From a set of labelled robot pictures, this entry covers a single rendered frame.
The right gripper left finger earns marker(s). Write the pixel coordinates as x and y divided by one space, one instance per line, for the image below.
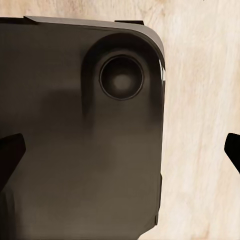
12 150

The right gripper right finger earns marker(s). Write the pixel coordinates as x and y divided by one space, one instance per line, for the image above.
232 149

